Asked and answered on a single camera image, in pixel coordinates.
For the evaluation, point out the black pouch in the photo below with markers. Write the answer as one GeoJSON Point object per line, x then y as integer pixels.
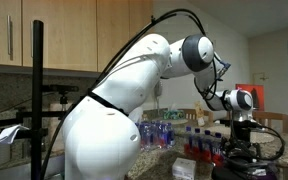
{"type": "Point", "coordinates": [224, 174]}

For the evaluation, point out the white rounded container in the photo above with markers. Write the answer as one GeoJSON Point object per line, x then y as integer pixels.
{"type": "Point", "coordinates": [137, 115]}

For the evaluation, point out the black camera stand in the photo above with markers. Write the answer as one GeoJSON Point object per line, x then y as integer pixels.
{"type": "Point", "coordinates": [37, 100]}

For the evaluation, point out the wooden wall cabinet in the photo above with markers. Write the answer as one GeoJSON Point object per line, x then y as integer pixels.
{"type": "Point", "coordinates": [67, 33]}

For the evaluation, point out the purple plastic package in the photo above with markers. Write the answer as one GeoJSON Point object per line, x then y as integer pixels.
{"type": "Point", "coordinates": [269, 174]}

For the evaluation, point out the grey wall phone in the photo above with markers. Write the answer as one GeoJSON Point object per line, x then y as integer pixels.
{"type": "Point", "coordinates": [159, 90]}

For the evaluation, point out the green tissue box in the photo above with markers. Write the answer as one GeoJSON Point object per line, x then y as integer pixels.
{"type": "Point", "coordinates": [174, 115]}

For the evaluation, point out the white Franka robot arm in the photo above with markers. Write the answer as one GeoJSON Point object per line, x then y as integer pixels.
{"type": "Point", "coordinates": [100, 140]}

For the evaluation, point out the small blue water bottle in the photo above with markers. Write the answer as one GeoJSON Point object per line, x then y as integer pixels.
{"type": "Point", "coordinates": [145, 135]}
{"type": "Point", "coordinates": [170, 135]}
{"type": "Point", "coordinates": [161, 135]}
{"type": "Point", "coordinates": [153, 135]}

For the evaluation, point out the wall crucifix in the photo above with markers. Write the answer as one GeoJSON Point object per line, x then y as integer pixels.
{"type": "Point", "coordinates": [261, 77]}

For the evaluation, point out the small white cardboard box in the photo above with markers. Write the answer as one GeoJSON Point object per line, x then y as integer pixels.
{"type": "Point", "coordinates": [184, 168]}

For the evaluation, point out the narrow wooden chair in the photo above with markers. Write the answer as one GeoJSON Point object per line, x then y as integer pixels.
{"type": "Point", "coordinates": [209, 115]}

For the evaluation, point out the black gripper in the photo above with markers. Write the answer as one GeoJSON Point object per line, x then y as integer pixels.
{"type": "Point", "coordinates": [240, 131]}

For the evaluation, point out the Fiji water bottle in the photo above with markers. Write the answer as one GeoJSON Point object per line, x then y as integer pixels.
{"type": "Point", "coordinates": [207, 148]}
{"type": "Point", "coordinates": [218, 151]}
{"type": "Point", "coordinates": [188, 141]}
{"type": "Point", "coordinates": [197, 145]}

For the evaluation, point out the folded white paper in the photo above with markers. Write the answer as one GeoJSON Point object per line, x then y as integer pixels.
{"type": "Point", "coordinates": [9, 133]}

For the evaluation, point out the red poster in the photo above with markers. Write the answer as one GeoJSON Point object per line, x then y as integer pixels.
{"type": "Point", "coordinates": [261, 90]}

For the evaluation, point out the wooden figurine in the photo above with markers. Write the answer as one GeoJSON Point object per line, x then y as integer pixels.
{"type": "Point", "coordinates": [200, 115]}

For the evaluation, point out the black stereo camera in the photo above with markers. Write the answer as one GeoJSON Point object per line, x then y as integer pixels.
{"type": "Point", "coordinates": [62, 88]}

